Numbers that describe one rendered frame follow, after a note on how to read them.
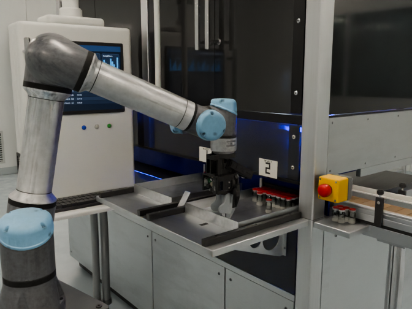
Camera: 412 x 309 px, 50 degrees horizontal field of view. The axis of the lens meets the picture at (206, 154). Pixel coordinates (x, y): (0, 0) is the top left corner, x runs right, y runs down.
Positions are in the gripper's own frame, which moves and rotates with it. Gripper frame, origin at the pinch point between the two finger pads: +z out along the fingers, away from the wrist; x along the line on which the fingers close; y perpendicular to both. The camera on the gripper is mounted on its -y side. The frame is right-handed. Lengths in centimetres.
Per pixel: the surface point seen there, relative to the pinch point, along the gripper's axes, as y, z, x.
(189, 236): 13.7, 3.5, -1.4
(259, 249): -12.7, 13.5, 1.2
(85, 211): 17, 12, -67
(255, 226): -3.4, 1.7, 8.1
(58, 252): -28, 92, -226
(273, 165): -24.4, -11.8, -4.3
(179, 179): -20, 2, -54
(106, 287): -6, 64, -98
